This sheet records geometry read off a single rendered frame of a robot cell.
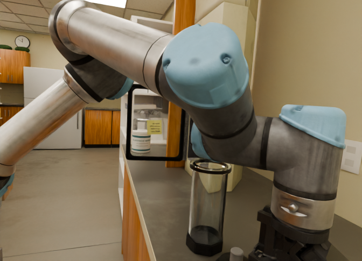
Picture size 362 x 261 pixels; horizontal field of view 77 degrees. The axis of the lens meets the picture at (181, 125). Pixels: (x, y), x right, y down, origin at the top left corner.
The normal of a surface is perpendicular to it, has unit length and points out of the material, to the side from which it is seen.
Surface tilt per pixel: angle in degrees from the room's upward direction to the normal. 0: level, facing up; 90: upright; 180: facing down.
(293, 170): 90
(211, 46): 56
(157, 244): 0
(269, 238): 90
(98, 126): 90
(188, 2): 90
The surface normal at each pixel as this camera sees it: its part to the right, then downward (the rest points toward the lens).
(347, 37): -0.95, -0.02
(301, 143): -0.56, -0.04
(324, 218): 0.26, 0.13
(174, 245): 0.06, -0.99
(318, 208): -0.01, 0.11
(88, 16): -0.31, -0.54
